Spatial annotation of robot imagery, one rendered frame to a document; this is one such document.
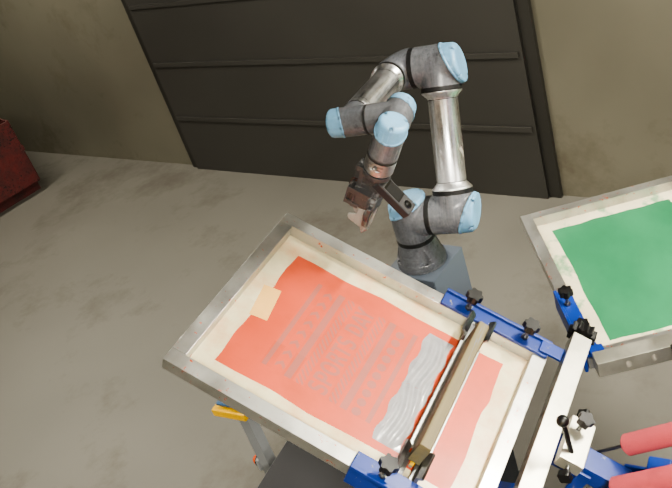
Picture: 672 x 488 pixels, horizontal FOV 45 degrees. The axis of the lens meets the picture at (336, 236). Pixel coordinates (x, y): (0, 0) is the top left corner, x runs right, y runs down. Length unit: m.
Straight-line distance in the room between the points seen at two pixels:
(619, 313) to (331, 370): 0.97
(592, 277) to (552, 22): 2.00
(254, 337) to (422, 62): 0.89
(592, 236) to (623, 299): 0.36
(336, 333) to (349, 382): 0.14
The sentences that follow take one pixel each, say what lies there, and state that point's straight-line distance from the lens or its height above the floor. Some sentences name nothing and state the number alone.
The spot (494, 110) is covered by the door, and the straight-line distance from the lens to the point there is 4.75.
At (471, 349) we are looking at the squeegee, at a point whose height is 1.30.
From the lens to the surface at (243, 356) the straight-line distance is 1.96.
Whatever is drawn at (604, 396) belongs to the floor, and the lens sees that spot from 3.66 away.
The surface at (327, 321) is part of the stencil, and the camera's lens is 2.07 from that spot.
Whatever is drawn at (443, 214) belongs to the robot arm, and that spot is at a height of 1.39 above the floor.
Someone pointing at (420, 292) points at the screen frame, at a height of 1.33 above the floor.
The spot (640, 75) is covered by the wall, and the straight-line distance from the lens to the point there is 4.39.
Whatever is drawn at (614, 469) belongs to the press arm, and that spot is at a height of 1.07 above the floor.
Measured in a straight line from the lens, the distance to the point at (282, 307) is 2.07.
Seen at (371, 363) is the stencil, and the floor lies 1.31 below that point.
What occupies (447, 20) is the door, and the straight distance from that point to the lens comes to 4.62.
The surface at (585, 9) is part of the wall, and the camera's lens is 4.33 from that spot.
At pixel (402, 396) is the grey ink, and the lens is 1.99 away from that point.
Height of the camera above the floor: 2.61
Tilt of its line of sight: 31 degrees down
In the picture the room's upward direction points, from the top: 19 degrees counter-clockwise
